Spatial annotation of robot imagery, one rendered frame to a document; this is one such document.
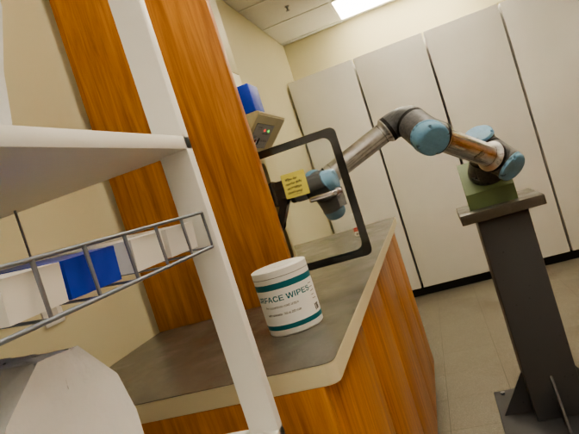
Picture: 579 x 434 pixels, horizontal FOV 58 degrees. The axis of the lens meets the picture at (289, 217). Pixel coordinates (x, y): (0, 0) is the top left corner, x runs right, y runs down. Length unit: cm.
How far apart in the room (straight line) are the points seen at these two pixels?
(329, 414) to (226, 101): 95
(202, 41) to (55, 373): 123
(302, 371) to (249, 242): 69
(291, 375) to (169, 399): 25
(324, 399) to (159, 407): 32
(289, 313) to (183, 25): 92
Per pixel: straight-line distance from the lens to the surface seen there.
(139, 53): 79
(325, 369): 93
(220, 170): 157
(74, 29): 184
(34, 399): 52
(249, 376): 78
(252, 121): 162
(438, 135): 179
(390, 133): 187
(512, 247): 229
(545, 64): 478
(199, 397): 103
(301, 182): 158
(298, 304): 115
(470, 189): 229
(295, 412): 98
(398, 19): 524
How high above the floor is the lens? 124
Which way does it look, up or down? 2 degrees down
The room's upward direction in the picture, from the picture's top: 18 degrees counter-clockwise
